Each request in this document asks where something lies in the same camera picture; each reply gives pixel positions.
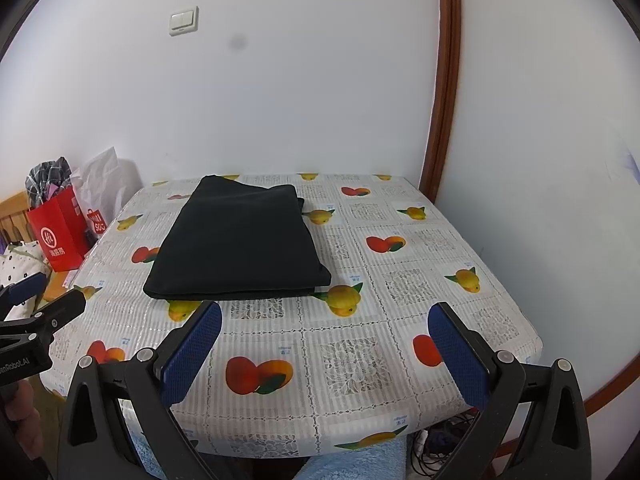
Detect wooden chair back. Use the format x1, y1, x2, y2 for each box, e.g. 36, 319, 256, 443
0, 190, 37, 246

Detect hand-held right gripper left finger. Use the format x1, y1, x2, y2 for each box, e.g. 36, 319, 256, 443
57, 300, 223, 480

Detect person's left hand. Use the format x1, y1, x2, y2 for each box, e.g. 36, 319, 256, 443
0, 379, 42, 463

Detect white light switch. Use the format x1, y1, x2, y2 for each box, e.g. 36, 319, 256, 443
168, 6, 200, 37

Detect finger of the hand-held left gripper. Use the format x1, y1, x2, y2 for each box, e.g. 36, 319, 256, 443
29, 286, 89, 337
0, 271, 47, 311

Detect white dotted cloth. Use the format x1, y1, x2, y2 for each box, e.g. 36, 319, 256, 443
0, 242, 53, 306

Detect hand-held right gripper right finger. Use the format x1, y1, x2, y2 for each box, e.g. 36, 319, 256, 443
427, 301, 593, 480

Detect wooden side table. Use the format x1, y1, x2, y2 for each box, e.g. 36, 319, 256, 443
42, 270, 83, 303

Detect tangle of dark cables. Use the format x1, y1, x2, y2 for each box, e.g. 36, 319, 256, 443
410, 407, 482, 478

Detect wooden door frame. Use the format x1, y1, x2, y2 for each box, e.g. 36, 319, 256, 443
419, 0, 462, 206

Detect red paper bag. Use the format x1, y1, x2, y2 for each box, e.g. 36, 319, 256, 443
26, 185, 93, 273

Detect wooden baseboard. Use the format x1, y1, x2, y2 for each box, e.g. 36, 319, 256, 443
584, 367, 632, 418

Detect black sweatshirt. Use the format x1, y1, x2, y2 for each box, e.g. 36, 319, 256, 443
142, 175, 333, 302

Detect plaid cloth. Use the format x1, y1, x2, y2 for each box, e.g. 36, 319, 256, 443
25, 156, 73, 208

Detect person's light blue fleece clothing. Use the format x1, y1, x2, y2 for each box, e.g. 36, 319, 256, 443
297, 437, 407, 480

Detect fruit print tablecloth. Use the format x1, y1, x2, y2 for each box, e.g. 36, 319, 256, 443
37, 172, 543, 461

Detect white plastic bag red logo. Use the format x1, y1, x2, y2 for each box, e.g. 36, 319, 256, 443
70, 146, 143, 257

